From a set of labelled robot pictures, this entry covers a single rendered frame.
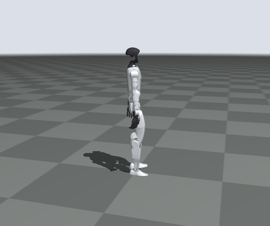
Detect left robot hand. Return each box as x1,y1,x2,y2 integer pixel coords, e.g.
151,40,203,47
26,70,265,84
127,100,132,118

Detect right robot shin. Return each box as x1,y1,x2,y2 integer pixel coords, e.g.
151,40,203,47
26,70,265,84
131,140,142,172

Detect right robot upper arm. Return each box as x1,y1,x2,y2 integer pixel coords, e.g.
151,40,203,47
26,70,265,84
130,70,139,95

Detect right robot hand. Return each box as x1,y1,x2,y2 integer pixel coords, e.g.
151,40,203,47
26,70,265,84
129,111,139,129

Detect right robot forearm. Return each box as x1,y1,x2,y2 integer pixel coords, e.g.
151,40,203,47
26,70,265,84
132,91,140,115

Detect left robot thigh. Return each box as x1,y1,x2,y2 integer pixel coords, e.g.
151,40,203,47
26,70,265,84
130,132,137,140

